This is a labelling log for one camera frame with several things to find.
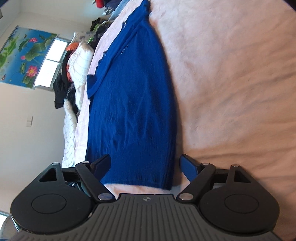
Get blue knit sweater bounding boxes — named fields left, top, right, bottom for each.
left=85, top=1, right=177, bottom=189

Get black clothes by window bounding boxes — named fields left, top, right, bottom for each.
left=53, top=50, right=78, bottom=114

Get white script print quilt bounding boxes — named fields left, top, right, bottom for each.
left=62, top=99, right=77, bottom=168

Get white puffy jacket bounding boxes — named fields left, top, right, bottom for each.
left=63, top=41, right=94, bottom=121

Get pink floral bed sheet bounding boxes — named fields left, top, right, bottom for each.
left=74, top=0, right=296, bottom=241

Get bright window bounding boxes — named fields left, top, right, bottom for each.
left=34, top=38, right=70, bottom=90

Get orange garment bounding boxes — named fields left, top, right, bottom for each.
left=66, top=42, right=79, bottom=51

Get floral grey pillow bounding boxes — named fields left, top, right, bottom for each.
left=72, top=31, right=94, bottom=43

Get leopard print garment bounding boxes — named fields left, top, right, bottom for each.
left=89, top=21, right=113, bottom=50

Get red jacket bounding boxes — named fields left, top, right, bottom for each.
left=92, top=0, right=105, bottom=9

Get white wall switch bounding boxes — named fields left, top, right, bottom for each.
left=26, top=116, right=33, bottom=128

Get lotus flower wall poster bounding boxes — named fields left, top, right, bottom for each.
left=1, top=26, right=57, bottom=89

